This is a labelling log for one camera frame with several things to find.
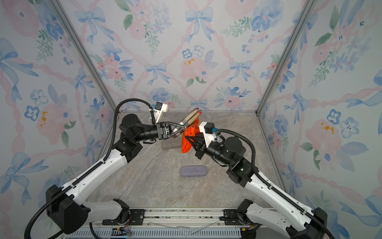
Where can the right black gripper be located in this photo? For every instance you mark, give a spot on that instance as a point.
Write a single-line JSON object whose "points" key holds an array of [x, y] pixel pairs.
{"points": [[202, 149]]}

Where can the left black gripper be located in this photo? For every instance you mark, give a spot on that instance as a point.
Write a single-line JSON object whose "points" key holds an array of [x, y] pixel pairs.
{"points": [[163, 131]]}

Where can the orange cleaning cloth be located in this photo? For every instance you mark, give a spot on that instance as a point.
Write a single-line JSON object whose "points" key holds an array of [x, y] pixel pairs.
{"points": [[192, 130]]}

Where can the grey eyeglass case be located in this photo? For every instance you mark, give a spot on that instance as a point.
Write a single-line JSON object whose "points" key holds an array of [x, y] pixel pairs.
{"points": [[171, 143]]}

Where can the plaid eyeglass case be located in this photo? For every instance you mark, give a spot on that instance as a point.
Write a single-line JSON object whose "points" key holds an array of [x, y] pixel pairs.
{"points": [[190, 118]]}

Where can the purple fabric eyeglass case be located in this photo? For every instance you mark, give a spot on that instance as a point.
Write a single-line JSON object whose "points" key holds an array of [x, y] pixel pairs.
{"points": [[193, 171]]}

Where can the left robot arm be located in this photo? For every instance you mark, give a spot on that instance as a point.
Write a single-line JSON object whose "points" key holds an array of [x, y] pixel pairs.
{"points": [[71, 210]]}

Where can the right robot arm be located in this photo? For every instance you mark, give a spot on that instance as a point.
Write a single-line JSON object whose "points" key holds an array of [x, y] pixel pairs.
{"points": [[289, 217]]}

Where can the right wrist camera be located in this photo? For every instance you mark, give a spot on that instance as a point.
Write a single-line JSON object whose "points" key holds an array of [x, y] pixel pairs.
{"points": [[208, 131]]}

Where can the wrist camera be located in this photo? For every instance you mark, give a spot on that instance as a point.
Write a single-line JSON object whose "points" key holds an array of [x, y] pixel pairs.
{"points": [[208, 131], [159, 110]]}

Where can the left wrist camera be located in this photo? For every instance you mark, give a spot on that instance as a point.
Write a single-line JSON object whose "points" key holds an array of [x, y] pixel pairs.
{"points": [[159, 110]]}

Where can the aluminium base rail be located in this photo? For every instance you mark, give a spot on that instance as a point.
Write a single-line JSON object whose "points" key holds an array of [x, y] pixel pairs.
{"points": [[188, 223]]}

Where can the left corner aluminium post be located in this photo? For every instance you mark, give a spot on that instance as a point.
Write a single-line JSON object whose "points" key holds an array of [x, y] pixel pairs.
{"points": [[80, 48]]}

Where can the corner aluminium post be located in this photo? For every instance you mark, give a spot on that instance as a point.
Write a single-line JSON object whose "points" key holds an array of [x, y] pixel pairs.
{"points": [[289, 48], [80, 48]]}

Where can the right corner aluminium post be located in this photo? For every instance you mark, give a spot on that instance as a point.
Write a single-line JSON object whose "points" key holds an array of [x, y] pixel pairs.
{"points": [[289, 48]]}

